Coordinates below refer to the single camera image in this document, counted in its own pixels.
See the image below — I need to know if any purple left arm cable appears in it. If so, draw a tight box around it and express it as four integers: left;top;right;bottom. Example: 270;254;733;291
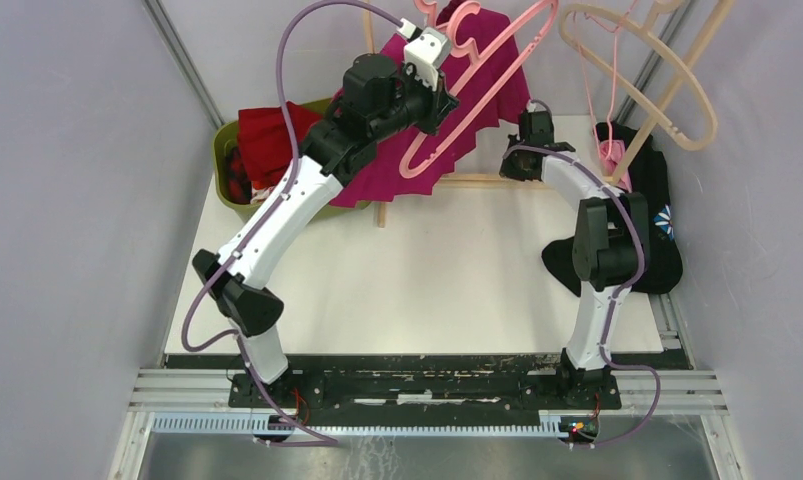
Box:
180;0;416;448

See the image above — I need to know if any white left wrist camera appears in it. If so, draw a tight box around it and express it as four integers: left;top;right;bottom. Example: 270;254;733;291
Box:
397;19;453;91

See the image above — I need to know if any olive green plastic basket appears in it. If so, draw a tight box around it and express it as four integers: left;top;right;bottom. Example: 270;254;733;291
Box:
213;97;372;223

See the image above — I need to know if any wooden clothes rack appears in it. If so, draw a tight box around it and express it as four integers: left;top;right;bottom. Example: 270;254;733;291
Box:
363;0;737;230

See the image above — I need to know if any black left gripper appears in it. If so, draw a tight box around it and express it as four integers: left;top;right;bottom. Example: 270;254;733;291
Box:
370;61;459;143

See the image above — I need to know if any magenta pleated skirt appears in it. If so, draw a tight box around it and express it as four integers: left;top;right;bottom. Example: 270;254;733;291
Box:
330;7;530;208

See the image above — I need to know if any red dress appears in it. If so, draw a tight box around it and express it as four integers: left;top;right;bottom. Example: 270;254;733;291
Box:
236;107;294;190

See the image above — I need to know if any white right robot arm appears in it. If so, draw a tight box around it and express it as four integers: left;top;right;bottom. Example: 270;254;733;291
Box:
500;109;649;408

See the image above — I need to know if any beige plastic hanger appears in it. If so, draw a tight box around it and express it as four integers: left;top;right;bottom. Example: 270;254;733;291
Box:
558;1;734;151

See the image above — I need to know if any aluminium corner rail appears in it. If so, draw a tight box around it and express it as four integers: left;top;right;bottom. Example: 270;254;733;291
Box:
142;0;225;129

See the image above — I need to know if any pink cloth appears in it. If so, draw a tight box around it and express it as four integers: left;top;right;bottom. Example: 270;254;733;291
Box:
595;122;635;177

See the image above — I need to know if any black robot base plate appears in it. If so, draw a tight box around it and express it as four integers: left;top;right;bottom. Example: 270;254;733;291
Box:
162;351;694;429

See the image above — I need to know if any black shirt with flower print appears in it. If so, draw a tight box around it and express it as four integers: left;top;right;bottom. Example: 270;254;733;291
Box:
541;137;683;296

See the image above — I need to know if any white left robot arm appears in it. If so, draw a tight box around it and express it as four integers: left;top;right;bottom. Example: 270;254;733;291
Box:
192;53;459;407

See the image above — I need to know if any red navy plaid skirt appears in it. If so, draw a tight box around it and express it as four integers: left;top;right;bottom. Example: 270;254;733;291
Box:
224;147;253;205

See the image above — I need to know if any pink wire hanger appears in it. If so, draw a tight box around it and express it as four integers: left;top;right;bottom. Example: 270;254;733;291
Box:
569;0;641;160

